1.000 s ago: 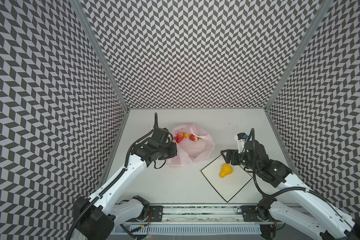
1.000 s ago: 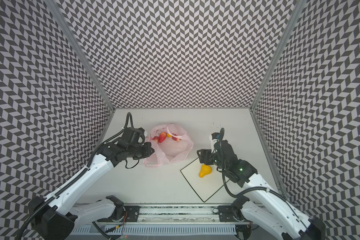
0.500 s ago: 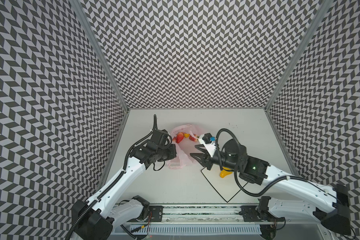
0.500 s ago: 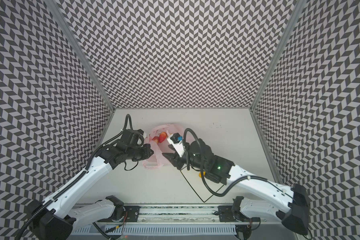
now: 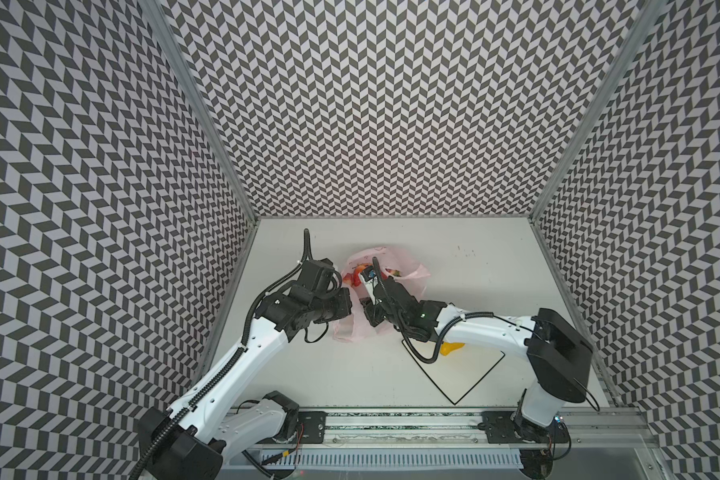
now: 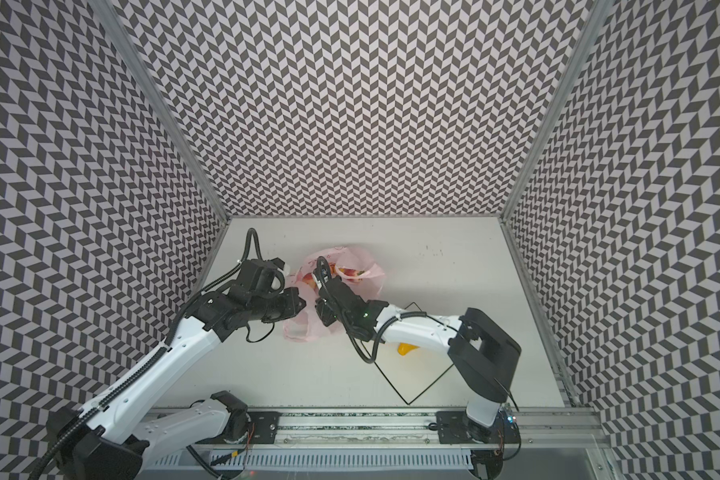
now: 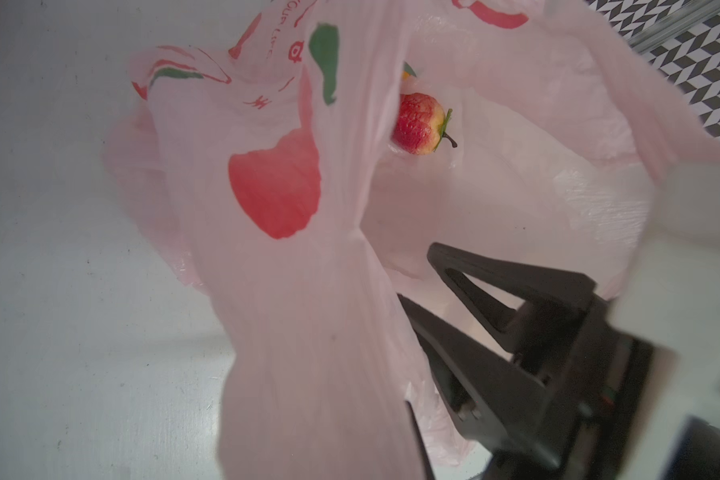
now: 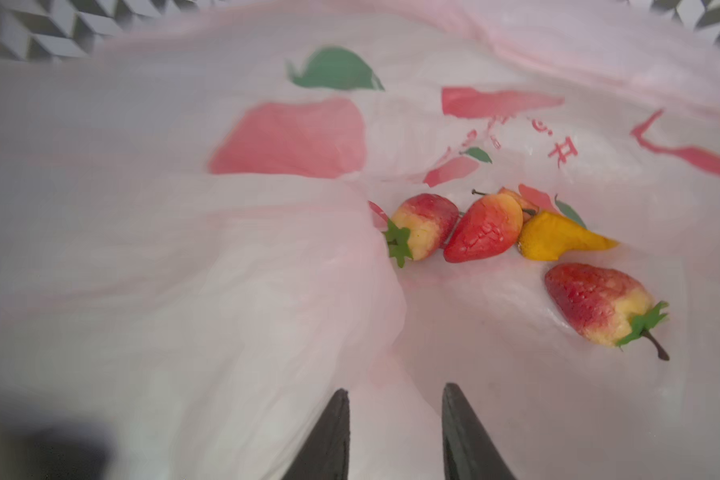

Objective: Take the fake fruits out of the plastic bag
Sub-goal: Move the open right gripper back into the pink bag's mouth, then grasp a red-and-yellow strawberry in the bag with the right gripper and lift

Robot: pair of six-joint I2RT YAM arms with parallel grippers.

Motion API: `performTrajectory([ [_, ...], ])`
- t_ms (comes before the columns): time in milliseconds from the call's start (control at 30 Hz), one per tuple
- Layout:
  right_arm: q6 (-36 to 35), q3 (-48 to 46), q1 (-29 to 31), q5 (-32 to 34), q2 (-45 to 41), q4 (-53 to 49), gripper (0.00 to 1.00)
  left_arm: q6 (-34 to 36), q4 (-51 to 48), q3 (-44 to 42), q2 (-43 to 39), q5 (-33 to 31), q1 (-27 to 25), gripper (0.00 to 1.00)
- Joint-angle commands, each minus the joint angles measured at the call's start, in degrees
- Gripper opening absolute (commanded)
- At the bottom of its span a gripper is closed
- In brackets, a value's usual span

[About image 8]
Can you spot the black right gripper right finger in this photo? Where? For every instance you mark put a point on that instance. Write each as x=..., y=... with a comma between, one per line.
x=468, y=451

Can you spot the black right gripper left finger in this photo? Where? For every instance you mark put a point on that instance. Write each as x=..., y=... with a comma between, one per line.
x=325, y=452

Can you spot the yellow fake pear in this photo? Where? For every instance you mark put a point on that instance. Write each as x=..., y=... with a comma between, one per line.
x=547, y=236

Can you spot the red yellow fake strawberry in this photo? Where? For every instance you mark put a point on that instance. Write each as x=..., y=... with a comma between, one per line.
x=419, y=227

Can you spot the pink plastic bag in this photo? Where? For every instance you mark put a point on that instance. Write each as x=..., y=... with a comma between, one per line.
x=192, y=261

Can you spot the orange fake peach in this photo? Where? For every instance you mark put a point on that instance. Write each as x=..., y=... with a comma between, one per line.
x=519, y=198

